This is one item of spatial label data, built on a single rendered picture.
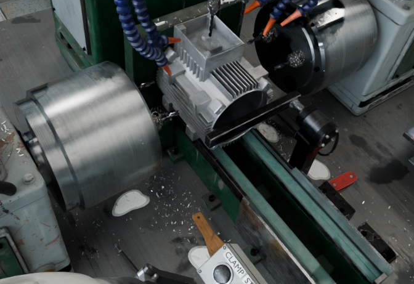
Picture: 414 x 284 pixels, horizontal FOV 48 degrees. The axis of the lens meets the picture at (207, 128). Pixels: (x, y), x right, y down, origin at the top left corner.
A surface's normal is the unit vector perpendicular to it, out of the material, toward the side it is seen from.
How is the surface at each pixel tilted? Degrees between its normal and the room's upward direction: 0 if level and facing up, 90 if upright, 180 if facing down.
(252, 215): 90
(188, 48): 90
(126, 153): 62
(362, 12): 32
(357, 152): 0
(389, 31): 90
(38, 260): 89
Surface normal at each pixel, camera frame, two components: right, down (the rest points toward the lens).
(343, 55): 0.56, 0.36
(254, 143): 0.10, -0.63
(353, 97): -0.82, 0.40
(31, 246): 0.57, 0.66
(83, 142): 0.44, -0.06
